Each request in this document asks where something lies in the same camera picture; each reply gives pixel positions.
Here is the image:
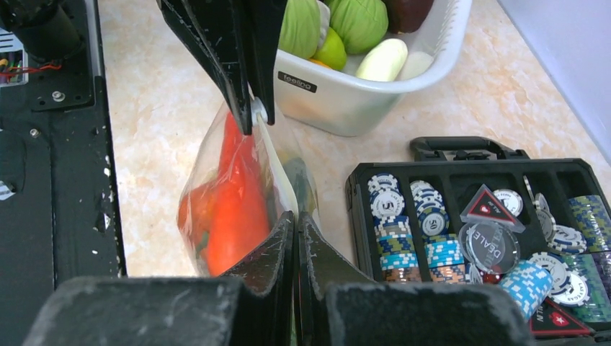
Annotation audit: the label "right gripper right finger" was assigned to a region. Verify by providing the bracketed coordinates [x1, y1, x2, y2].
[295, 213, 535, 345]

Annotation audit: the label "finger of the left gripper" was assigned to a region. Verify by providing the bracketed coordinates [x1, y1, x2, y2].
[239, 0, 287, 125]
[157, 0, 252, 136]

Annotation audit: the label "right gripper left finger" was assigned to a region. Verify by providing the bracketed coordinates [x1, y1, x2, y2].
[24, 211, 294, 345]

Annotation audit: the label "white plastic basket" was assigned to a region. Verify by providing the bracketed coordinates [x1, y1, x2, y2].
[275, 1, 472, 137]

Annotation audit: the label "orange carrot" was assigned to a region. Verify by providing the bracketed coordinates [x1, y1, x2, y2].
[177, 113, 270, 277]

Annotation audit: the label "clear zip top bag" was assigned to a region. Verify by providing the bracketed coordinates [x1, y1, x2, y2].
[177, 105, 319, 277]

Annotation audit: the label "light green lime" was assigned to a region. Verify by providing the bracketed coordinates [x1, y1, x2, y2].
[312, 28, 347, 71]

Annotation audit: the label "green cabbage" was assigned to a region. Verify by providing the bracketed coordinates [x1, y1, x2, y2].
[326, 0, 388, 55]

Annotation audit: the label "white radish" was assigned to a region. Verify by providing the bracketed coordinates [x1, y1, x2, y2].
[355, 38, 409, 82]

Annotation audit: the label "dark brown round fruit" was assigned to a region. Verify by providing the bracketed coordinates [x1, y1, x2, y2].
[383, 0, 434, 34]

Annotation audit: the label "black carrying case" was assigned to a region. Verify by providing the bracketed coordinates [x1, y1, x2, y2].
[345, 137, 610, 345]

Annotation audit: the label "clear dealer button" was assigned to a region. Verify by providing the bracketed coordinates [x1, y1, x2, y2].
[458, 222, 521, 275]

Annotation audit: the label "poker chips in case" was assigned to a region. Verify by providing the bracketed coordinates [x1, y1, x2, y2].
[367, 173, 610, 324]

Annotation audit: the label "triangular all-in token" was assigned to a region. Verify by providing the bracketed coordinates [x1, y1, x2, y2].
[460, 184, 526, 234]

